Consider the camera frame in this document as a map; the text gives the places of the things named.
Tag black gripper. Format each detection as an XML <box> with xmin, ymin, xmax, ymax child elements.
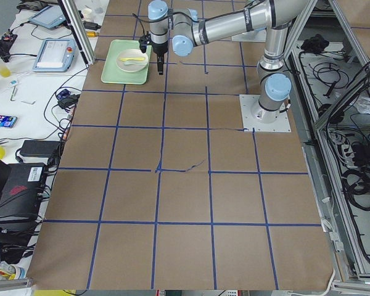
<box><xmin>139</xmin><ymin>33</ymin><xmax>168</xmax><ymax>75</ymax></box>

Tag white round plate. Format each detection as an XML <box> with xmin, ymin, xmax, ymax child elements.
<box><xmin>116</xmin><ymin>49</ymin><xmax>149</xmax><ymax>73</ymax></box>

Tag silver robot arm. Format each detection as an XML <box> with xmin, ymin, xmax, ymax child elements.
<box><xmin>139</xmin><ymin>1</ymin><xmax>311</xmax><ymax>123</ymax></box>

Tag yellow plastic fork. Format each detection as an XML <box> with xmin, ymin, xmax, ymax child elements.
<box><xmin>120</xmin><ymin>57</ymin><xmax>146</xmax><ymax>62</ymax></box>

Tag pale green plastic spoon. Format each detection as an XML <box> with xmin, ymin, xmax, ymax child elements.
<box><xmin>123</xmin><ymin>60</ymin><xmax>144</xmax><ymax>65</ymax></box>

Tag light green plastic tray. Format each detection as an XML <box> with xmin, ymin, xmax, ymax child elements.
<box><xmin>101</xmin><ymin>39</ymin><xmax>152</xmax><ymax>85</ymax></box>

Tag blue teach pendant near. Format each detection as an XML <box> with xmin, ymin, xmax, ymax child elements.
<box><xmin>32</xmin><ymin>38</ymin><xmax>76</xmax><ymax>72</ymax></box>

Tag blue teach pendant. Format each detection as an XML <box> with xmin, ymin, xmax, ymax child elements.
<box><xmin>29</xmin><ymin>5</ymin><xmax>66</xmax><ymax>29</ymax></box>
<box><xmin>32</xmin><ymin>38</ymin><xmax>76</xmax><ymax>72</ymax></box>

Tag blue teach pendant far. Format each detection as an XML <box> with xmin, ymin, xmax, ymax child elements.
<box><xmin>29</xmin><ymin>5</ymin><xmax>66</xmax><ymax>29</ymax></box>

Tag black power adapter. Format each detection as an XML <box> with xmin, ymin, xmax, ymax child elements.
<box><xmin>20</xmin><ymin>140</ymin><xmax>59</xmax><ymax>158</ymax></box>

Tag smartphone with blue screen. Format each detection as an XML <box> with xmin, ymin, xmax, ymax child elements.
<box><xmin>0</xmin><ymin>115</ymin><xmax>18</xmax><ymax>128</ymax></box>

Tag black computer box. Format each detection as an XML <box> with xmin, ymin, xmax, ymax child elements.
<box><xmin>0</xmin><ymin>163</ymin><xmax>47</xmax><ymax>221</ymax></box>

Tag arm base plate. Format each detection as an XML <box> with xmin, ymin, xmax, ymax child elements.
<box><xmin>239</xmin><ymin>94</ymin><xmax>291</xmax><ymax>133</ymax></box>

